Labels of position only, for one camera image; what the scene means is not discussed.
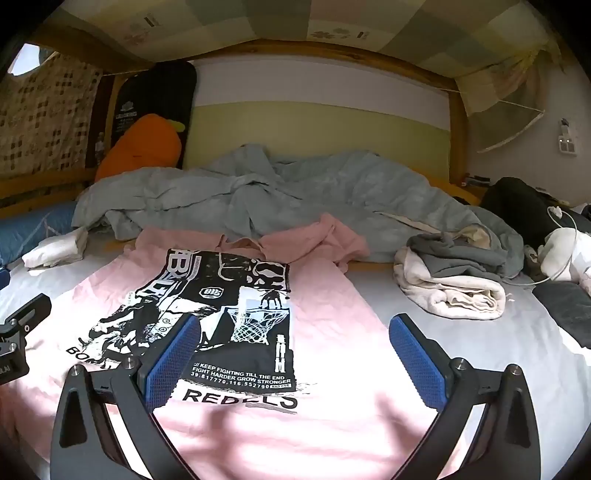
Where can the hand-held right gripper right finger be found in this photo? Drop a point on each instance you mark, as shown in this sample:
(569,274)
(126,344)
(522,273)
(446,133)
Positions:
(415,364)

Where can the black printed panel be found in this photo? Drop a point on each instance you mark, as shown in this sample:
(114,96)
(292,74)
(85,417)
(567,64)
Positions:
(157,92)

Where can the pastel checked canopy cloth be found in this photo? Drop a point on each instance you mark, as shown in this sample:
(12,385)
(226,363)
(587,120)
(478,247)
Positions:
(277,18)

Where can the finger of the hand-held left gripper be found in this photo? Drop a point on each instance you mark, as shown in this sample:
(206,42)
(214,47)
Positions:
(3,278)
(30,311)

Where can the cream crumpled cloth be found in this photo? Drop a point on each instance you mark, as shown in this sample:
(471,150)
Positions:
(452,295)

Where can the white mosquito net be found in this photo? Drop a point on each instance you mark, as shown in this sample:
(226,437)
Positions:
(498,134)

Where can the blue pillow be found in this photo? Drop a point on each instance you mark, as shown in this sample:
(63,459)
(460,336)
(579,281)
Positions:
(27,226)

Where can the grey-green blanket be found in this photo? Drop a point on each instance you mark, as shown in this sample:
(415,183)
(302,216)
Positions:
(286,198)

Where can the white bundled cloth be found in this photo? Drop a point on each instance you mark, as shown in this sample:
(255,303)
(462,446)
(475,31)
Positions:
(568,258)

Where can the white folded cloth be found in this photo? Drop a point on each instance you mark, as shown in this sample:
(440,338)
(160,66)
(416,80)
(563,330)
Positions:
(55,251)

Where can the white and green headboard panel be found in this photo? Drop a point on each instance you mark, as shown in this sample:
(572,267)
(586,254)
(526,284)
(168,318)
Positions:
(323,124)

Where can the black clothing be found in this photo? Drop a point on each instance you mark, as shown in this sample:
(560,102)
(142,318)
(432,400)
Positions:
(517,203)

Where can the white wall socket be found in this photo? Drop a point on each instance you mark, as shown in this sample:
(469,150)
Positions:
(565,145)

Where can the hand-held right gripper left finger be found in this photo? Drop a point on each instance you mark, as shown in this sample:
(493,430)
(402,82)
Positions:
(171,360)

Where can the wooden bed frame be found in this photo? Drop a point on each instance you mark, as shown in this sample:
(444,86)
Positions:
(457,138)

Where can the grey crumpled garment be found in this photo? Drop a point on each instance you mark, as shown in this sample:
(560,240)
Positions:
(452,258)

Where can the dark grey cloth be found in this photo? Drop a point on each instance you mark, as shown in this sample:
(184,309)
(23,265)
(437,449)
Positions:
(568,309)

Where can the pink printed t-shirt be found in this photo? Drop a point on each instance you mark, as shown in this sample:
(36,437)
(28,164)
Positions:
(332,323)

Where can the patchwork curtain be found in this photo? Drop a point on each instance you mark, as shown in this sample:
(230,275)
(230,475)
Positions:
(46,106)

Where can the orange carrot plush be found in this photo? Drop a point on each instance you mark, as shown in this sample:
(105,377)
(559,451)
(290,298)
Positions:
(138,147)

